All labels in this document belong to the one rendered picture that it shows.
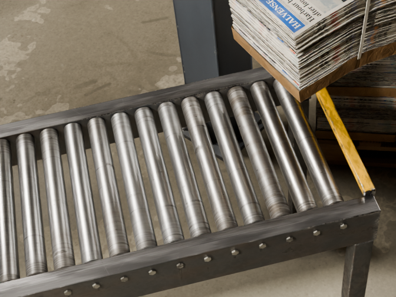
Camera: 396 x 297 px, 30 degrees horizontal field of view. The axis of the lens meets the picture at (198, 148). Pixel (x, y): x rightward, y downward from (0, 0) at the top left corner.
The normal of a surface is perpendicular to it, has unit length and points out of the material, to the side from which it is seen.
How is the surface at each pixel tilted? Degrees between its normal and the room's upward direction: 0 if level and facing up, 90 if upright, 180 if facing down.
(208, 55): 90
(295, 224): 0
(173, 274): 90
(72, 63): 0
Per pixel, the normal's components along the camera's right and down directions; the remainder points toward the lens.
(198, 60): -0.66, 0.60
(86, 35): -0.09, -0.65
